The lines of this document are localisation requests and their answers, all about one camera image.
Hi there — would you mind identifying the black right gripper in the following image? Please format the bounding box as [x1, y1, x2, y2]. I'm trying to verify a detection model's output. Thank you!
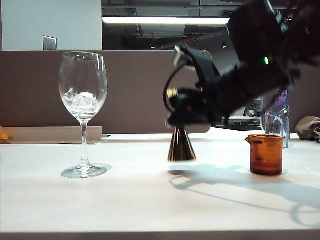
[165, 86, 226, 129]

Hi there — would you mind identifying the gold metal jigger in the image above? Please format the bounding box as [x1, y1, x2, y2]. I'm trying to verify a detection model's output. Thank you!
[165, 87, 198, 163]

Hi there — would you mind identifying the small amber measuring cup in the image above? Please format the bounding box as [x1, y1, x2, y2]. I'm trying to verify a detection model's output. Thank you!
[244, 134, 287, 177]

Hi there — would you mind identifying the clear plastic water bottle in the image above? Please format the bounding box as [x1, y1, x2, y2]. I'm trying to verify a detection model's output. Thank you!
[264, 87, 291, 150]

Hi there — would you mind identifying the clear wine glass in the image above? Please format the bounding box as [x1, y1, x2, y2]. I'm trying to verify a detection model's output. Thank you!
[58, 51, 109, 179]

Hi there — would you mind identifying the green potted plant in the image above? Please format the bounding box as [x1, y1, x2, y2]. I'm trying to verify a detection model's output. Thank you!
[244, 101, 261, 118]

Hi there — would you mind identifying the wide brown desk partition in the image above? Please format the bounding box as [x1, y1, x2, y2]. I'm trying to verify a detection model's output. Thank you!
[0, 50, 213, 135]

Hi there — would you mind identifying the white ceiling light strip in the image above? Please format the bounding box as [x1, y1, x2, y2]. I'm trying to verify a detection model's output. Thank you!
[101, 15, 231, 26]

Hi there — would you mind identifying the clear ice pile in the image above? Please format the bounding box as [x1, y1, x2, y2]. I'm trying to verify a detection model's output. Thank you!
[61, 87, 105, 117]

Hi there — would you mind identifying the narrow brown desk partition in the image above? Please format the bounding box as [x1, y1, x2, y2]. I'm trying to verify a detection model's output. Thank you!
[287, 79, 320, 135]

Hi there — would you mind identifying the crumpled brown bag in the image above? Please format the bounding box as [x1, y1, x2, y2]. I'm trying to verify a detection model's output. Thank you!
[294, 115, 320, 144]

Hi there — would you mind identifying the black camera cable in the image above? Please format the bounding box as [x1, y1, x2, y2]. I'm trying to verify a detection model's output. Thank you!
[162, 64, 186, 111]

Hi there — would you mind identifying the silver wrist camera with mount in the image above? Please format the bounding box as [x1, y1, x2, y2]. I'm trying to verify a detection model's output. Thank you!
[171, 44, 219, 86]

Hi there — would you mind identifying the metal wall switch plate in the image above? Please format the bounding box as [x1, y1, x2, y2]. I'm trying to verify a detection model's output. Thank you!
[42, 35, 58, 52]

